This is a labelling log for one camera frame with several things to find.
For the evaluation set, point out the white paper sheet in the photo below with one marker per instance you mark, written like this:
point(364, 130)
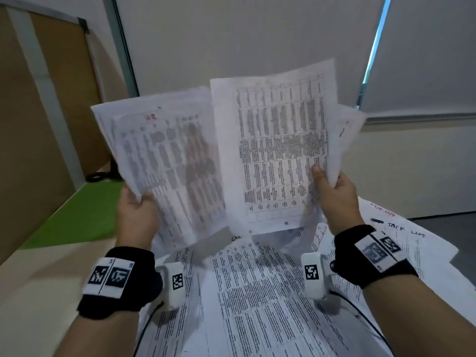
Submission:
point(347, 130)

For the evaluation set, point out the person's right hand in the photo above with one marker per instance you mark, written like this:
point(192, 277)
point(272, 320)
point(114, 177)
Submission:
point(340, 210)

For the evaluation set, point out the person's left thumb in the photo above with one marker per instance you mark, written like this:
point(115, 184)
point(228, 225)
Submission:
point(152, 210)

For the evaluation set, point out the person's left hand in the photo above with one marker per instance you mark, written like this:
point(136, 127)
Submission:
point(134, 223)

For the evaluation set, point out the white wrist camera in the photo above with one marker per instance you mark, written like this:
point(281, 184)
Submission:
point(315, 275)
point(171, 284)

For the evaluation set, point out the narrow white roller blind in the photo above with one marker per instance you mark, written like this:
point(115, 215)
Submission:
point(427, 51)

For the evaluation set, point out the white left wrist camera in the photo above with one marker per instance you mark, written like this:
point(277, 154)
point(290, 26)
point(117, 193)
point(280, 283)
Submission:
point(171, 284)

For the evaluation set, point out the printed table paper sheet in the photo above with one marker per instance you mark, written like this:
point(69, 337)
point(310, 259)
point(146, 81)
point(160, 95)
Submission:
point(275, 144)

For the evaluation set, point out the black right wristband with markers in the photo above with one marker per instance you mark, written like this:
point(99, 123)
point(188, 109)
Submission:
point(372, 256)

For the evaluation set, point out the brown partition panel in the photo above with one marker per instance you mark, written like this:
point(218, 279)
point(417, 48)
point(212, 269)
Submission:
point(26, 144)
point(74, 96)

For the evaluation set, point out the pile of printed paper sheets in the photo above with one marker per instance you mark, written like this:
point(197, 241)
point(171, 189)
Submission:
point(260, 301)

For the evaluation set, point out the grey partition post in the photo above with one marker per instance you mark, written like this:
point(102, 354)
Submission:
point(46, 96)

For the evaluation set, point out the person's right forearm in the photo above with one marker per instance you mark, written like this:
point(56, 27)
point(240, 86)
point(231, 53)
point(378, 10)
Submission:
point(420, 319)

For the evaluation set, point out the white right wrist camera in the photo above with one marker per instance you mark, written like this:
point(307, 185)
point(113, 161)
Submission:
point(315, 275)

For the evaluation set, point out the person's right thumb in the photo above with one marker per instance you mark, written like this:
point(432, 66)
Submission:
point(321, 180)

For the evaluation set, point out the person's left forearm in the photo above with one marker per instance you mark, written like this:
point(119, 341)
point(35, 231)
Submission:
point(100, 336)

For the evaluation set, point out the printed sheets with red mark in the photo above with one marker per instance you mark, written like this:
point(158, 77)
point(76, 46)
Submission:
point(171, 163)

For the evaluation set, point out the grey window frame post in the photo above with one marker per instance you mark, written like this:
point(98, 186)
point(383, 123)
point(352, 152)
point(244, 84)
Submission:
point(121, 44)

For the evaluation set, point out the green mat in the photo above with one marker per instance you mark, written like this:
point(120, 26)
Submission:
point(80, 215)

